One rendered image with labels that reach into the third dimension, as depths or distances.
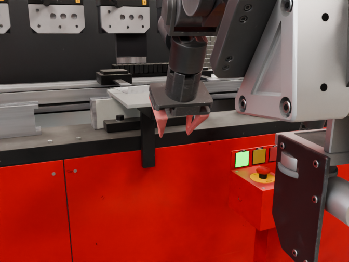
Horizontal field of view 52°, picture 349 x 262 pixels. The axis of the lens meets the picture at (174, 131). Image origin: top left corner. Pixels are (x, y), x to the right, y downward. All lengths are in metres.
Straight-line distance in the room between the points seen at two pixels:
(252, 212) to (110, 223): 0.44
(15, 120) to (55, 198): 0.26
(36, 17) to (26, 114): 0.28
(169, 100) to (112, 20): 0.57
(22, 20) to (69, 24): 0.56
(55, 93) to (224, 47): 1.14
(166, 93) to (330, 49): 0.37
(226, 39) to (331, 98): 0.09
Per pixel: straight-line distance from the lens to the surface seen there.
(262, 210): 1.00
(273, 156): 1.16
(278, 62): 0.30
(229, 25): 0.29
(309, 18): 0.28
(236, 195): 1.08
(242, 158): 1.09
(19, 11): 1.65
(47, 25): 1.11
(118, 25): 1.14
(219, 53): 0.31
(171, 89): 0.60
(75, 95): 1.41
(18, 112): 1.15
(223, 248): 1.40
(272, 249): 1.16
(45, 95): 1.41
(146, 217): 1.20
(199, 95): 0.63
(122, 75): 1.38
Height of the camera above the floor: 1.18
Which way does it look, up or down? 16 degrees down
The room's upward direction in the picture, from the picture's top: straight up
